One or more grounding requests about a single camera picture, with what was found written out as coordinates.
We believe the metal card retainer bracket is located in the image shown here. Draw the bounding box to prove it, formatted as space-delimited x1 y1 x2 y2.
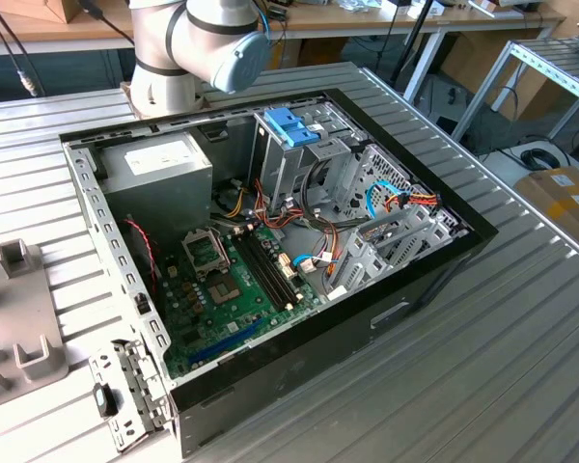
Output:
86 337 176 453

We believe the green motherboard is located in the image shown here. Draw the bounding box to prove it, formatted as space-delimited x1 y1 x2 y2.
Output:
156 224 323 382

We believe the small brown cardboard box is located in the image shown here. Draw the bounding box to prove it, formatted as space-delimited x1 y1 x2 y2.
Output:
0 0 83 24

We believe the metal slat rack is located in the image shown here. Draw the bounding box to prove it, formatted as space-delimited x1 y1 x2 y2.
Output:
451 36 579 144

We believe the yellow black wire bundle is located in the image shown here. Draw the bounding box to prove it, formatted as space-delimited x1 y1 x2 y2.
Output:
210 185 248 222

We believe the blue plastic bay latch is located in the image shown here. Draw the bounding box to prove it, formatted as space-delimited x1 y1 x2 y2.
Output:
263 106 323 150

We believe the white board connector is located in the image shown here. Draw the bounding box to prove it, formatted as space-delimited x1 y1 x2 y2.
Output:
277 252 299 282

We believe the blue data wire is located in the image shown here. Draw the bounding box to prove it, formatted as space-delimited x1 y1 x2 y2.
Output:
365 178 398 228

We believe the black grey PC case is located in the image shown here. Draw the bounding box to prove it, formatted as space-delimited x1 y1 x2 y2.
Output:
59 88 499 459

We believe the red black twisted wire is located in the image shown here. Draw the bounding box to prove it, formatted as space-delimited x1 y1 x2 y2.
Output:
123 217 159 296

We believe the black retainer latch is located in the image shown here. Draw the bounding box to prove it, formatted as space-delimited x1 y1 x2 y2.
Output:
91 382 121 419

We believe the perforated metal drive cage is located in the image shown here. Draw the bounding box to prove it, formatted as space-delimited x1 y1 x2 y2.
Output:
332 143 419 221

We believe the large brown cardboard box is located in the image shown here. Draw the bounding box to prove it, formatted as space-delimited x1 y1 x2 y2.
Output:
438 28 559 122

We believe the black cable coil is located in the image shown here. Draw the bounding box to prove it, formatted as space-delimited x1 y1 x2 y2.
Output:
519 147 571 174

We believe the blue expansion slot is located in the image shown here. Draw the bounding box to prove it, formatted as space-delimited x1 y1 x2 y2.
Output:
186 315 265 368

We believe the grey parts rack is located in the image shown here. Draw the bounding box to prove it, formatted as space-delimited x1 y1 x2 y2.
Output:
0 238 70 415

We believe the red yellow power wire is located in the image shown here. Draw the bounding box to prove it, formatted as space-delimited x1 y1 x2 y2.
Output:
384 190 444 212

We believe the blue wire white plug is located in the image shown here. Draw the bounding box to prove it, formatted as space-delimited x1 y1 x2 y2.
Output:
291 254 320 275

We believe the black RAM slot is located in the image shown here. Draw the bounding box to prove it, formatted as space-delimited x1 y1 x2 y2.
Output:
233 234 282 313
245 231 295 307
251 231 302 304
238 233 289 311

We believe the CPU socket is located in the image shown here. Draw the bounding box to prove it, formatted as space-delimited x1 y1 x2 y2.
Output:
206 273 246 307

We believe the cardboard box with labels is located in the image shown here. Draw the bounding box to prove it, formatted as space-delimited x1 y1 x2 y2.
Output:
512 166 579 259

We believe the grey power supply unit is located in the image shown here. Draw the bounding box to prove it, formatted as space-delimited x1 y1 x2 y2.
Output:
98 130 214 245

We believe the multicoloured wire bundle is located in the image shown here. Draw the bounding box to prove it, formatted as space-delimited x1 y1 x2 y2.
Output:
251 177 343 290

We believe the wooden desk white frame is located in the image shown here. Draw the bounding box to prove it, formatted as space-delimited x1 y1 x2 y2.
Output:
0 0 568 105

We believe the metal socket cover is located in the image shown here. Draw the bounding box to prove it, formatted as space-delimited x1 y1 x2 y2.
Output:
179 228 232 284

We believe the black tripod pole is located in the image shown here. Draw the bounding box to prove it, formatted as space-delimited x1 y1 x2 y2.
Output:
389 0 438 84

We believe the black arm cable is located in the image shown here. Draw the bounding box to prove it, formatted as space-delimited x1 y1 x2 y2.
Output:
75 0 137 47
0 0 47 97

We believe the black plastic case latch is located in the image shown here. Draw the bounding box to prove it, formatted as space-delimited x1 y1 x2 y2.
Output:
206 123 232 144

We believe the metal disk bay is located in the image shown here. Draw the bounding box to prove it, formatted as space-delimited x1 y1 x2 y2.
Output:
325 206 467 303

